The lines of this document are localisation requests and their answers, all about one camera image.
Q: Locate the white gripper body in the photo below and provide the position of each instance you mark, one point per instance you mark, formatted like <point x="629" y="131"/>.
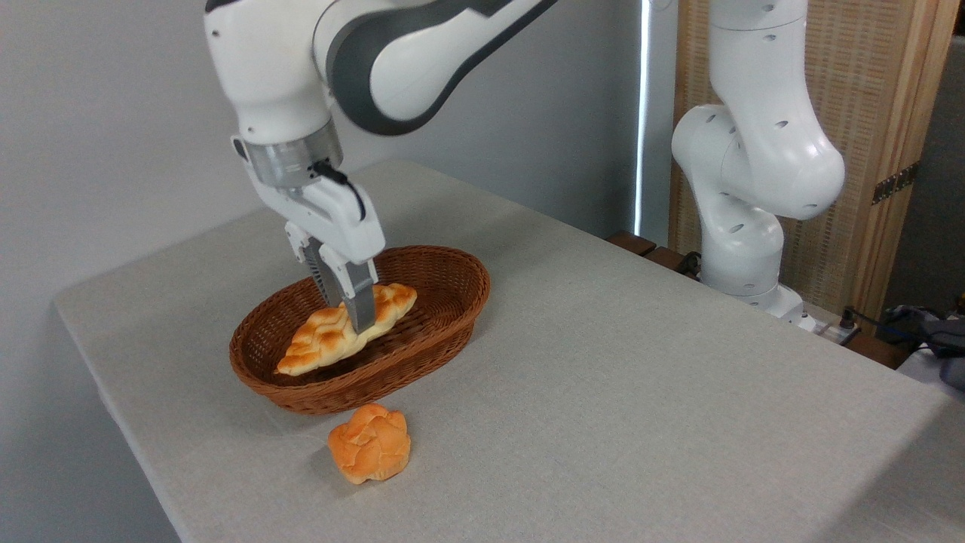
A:
<point x="332" y="219"/>

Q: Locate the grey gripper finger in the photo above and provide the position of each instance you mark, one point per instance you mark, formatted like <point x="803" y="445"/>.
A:
<point x="360" y="302"/>
<point x="317" y="264"/>

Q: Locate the long braided bread loaf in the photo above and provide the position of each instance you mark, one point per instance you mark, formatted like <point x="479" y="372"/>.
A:
<point x="317" y="347"/>

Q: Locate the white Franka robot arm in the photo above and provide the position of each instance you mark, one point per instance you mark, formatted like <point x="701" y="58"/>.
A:
<point x="264" y="68"/>

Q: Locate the brown oval wicker basket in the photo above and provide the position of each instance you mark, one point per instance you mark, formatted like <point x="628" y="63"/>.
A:
<point x="430" y="332"/>

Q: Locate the round orange bread bun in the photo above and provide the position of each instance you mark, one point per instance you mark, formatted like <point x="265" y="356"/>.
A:
<point x="369" y="445"/>

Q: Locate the brown wooden block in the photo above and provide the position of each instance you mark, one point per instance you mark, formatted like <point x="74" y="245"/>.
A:
<point x="632" y="243"/>
<point x="667" y="259"/>

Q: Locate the grey table cloth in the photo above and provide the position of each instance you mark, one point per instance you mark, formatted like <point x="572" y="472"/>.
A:
<point x="678" y="422"/>

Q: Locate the metal screen hinge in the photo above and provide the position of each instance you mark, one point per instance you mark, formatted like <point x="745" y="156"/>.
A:
<point x="896" y="183"/>

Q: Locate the dark grey bag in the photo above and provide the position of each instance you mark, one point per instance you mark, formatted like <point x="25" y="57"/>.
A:
<point x="935" y="335"/>

